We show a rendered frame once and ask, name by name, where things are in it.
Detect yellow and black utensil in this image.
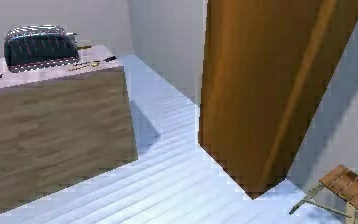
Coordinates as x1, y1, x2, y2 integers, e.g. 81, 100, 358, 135
67, 60, 101, 72

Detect brown wooden kitchen counter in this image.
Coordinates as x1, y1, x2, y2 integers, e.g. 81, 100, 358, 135
0, 44, 139, 219

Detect brown wooden room door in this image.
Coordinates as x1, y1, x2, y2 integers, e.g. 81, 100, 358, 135
198, 0, 358, 200

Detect black and silver toaster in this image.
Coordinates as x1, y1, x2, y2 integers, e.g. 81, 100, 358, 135
3, 24, 81, 73

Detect brown slatted wooden chair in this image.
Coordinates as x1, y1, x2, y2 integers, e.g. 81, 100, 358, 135
288, 164, 358, 224

